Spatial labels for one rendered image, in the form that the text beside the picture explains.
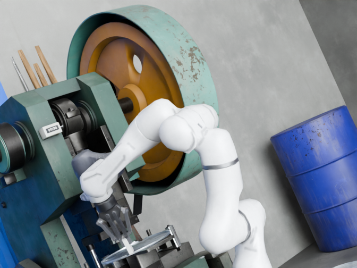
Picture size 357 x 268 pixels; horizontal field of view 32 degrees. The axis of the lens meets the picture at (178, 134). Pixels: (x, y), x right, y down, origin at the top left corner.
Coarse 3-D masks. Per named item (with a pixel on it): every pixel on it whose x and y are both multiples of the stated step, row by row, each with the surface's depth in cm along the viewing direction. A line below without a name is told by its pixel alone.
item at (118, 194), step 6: (114, 186) 246; (120, 186) 247; (114, 192) 245; (120, 192) 246; (120, 198) 246; (120, 204) 241; (126, 204) 243; (90, 210) 241; (96, 210) 238; (84, 216) 246; (90, 216) 242; (96, 216) 239; (120, 216) 240; (132, 216) 247; (84, 222) 247; (90, 222) 244; (108, 222) 239; (90, 228) 245; (96, 228) 242; (90, 234) 247
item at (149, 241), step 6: (156, 234) 251; (162, 234) 242; (168, 234) 234; (144, 240) 249; (150, 240) 238; (156, 240) 228; (132, 246) 242; (138, 246) 234; (144, 246) 231; (120, 252) 246; (126, 252) 234; (108, 258) 242; (114, 258) 234; (120, 258) 225
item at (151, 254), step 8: (160, 240) 229; (168, 240) 227; (152, 248) 223; (128, 256) 232; (136, 256) 232; (144, 256) 234; (152, 256) 236; (136, 264) 233; (144, 264) 233; (152, 264) 235; (160, 264) 237
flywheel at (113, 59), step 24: (120, 24) 258; (96, 48) 277; (120, 48) 269; (144, 48) 251; (96, 72) 288; (120, 72) 274; (144, 72) 261; (168, 72) 245; (120, 96) 274; (144, 96) 266; (168, 96) 255; (144, 168) 278; (168, 168) 264
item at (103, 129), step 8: (104, 128) 246; (88, 136) 254; (96, 136) 250; (104, 136) 245; (88, 144) 256; (96, 144) 252; (104, 144) 247; (112, 144) 246; (72, 152) 234; (96, 152) 253; (104, 152) 249; (120, 176) 246; (120, 184) 248; (128, 184) 245; (80, 200) 239; (72, 208) 246; (80, 208) 241; (88, 208) 236
